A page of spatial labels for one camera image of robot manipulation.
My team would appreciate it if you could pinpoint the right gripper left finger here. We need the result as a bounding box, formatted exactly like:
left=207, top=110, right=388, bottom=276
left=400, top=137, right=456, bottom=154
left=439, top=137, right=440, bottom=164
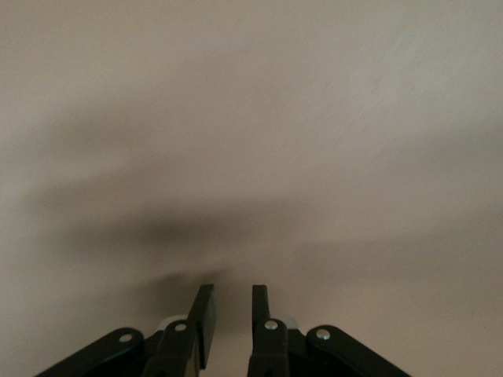
left=33, top=284, right=218, bottom=377

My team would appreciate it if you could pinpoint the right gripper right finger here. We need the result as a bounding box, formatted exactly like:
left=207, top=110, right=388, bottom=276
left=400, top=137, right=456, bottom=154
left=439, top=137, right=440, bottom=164
left=246, top=284, right=413, bottom=377

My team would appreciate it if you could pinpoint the brown table cover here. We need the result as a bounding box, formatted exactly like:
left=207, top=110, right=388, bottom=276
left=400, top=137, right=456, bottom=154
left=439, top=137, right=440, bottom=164
left=0, top=0, right=503, bottom=377

